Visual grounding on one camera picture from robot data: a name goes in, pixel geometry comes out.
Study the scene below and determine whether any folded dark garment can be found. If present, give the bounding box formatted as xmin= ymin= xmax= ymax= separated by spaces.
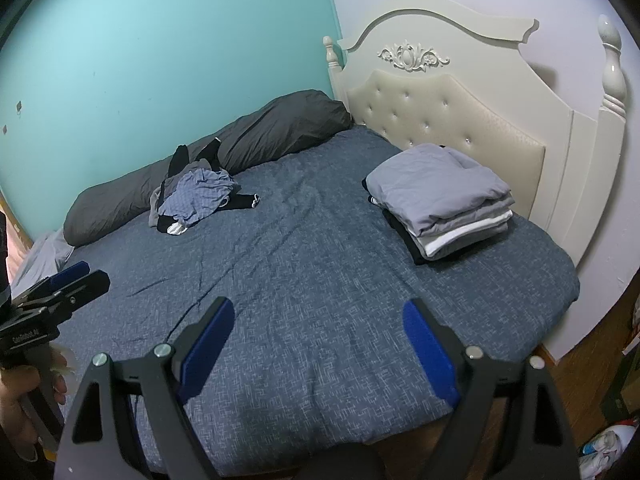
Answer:
xmin=382 ymin=207 xmax=509 ymax=266

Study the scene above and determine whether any light grey garment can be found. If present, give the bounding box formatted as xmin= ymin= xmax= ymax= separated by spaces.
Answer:
xmin=147 ymin=185 xmax=164 ymax=229

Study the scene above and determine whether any grey jacket with black trim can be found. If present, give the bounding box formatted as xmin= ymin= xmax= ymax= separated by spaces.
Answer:
xmin=362 ymin=143 xmax=516 ymax=238

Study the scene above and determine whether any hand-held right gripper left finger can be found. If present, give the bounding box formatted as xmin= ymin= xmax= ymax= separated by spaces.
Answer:
xmin=54 ymin=296 xmax=236 ymax=480

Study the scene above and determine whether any white sneaker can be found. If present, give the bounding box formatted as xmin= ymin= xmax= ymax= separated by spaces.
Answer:
xmin=580 ymin=426 xmax=630 ymax=476

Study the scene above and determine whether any cream tufted headboard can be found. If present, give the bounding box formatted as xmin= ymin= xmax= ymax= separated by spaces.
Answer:
xmin=322 ymin=0 xmax=628 ymax=268

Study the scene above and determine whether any cardboard box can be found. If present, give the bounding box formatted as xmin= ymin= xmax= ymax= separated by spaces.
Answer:
xmin=601 ymin=355 xmax=640 ymax=424

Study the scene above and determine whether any dark grey long pillow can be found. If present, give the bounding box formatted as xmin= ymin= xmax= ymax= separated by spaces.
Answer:
xmin=63 ymin=89 xmax=352 ymax=247

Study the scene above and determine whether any person's left hand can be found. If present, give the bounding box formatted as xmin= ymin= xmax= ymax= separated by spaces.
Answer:
xmin=0 ymin=347 xmax=68 ymax=461

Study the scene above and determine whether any blue patterned bed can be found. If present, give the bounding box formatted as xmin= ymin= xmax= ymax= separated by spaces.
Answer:
xmin=10 ymin=126 xmax=581 ymax=479

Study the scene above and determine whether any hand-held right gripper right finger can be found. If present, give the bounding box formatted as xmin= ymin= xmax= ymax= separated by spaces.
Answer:
xmin=402 ymin=299 xmax=578 ymax=480

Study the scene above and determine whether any light grey duvet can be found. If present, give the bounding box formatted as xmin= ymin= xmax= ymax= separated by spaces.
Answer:
xmin=10 ymin=230 xmax=76 ymax=301

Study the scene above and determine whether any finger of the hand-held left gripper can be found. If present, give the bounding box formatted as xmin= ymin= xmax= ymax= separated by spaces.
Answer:
xmin=12 ymin=270 xmax=111 ymax=321
xmin=20 ymin=261 xmax=90 ymax=303

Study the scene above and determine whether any black garment with white cuff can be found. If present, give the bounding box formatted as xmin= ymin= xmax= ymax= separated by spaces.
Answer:
xmin=220 ymin=192 xmax=261 ymax=210

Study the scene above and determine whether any dark grey garment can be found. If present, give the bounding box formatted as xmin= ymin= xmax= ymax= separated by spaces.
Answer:
xmin=172 ymin=160 xmax=212 ymax=184

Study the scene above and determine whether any blue checked shirt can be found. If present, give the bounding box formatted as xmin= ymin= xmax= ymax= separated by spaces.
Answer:
xmin=159 ymin=169 xmax=235 ymax=224

